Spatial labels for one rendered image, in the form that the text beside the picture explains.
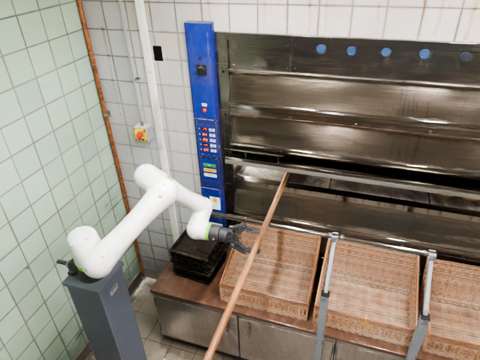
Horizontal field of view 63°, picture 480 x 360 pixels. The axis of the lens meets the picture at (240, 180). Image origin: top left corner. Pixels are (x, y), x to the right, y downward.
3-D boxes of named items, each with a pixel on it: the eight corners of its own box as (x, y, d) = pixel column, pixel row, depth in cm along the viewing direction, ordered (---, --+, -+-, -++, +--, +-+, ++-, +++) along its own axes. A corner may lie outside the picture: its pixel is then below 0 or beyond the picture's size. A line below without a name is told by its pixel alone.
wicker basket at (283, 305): (241, 250, 287) (240, 221, 272) (319, 265, 271) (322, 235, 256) (218, 301, 248) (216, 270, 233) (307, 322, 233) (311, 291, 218)
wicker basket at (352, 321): (323, 266, 270) (327, 236, 255) (411, 286, 254) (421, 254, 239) (311, 323, 232) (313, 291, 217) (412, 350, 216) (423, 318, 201)
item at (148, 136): (141, 136, 263) (138, 122, 257) (153, 138, 260) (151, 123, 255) (135, 141, 257) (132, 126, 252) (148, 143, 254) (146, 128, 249)
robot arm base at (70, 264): (51, 274, 187) (47, 265, 184) (71, 253, 199) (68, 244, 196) (97, 286, 180) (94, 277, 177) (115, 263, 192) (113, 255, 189)
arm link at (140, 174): (136, 188, 176) (151, 166, 176) (124, 177, 185) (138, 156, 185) (164, 202, 190) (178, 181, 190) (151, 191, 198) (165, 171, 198)
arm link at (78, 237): (83, 280, 175) (72, 248, 165) (71, 261, 186) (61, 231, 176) (111, 266, 182) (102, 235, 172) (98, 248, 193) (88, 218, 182)
